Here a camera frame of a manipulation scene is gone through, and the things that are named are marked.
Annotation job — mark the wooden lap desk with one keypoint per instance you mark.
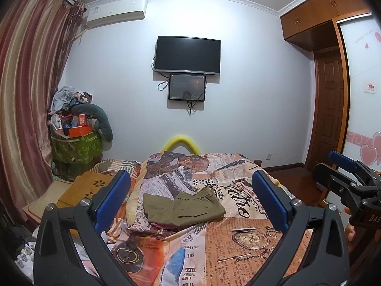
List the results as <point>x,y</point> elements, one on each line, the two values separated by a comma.
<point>85,186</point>

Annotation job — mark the striped red gold curtain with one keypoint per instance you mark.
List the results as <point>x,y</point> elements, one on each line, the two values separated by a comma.
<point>36,39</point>

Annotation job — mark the white wall air conditioner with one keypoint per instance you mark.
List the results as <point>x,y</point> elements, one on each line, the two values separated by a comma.
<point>116,12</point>

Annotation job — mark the pink folded garment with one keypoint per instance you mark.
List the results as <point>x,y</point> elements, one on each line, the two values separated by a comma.
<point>173,228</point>

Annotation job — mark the yellow foam bed guard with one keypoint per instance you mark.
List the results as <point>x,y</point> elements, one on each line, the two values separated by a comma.
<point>183,141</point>

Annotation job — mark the white sliding wardrobe door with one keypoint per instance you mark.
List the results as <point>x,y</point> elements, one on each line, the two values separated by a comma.
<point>361,37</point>

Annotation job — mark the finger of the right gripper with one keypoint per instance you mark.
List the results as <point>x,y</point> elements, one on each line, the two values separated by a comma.
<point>335,181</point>
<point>345,160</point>

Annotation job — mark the wooden overhead cabinet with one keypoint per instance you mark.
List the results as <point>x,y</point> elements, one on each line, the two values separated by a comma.
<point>310,25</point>

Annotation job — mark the grey neck pillow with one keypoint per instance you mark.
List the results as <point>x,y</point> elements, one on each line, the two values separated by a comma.
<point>97,114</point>

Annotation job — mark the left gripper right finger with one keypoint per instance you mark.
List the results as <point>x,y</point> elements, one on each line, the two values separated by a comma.
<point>312,249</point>

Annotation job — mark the printed newspaper pattern blanket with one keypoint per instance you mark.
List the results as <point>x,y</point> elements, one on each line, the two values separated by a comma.
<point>226,251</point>

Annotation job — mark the green storage bag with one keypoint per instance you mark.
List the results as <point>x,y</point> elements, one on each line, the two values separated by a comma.
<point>72,157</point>

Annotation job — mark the black wall television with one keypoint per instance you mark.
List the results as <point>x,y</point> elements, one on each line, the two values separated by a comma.
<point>188,55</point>

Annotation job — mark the olive green pants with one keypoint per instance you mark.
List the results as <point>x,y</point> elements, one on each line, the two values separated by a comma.
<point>185,209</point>

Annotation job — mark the person's hand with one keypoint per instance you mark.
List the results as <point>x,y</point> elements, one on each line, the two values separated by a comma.
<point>350,229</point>

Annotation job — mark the wooden door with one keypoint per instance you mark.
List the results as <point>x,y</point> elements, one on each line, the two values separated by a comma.
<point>329,104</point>

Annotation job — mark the orange box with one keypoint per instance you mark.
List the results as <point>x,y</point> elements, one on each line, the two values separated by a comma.
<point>79,131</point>

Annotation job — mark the small black wall monitor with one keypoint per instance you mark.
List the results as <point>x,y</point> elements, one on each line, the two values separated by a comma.
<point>187,87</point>

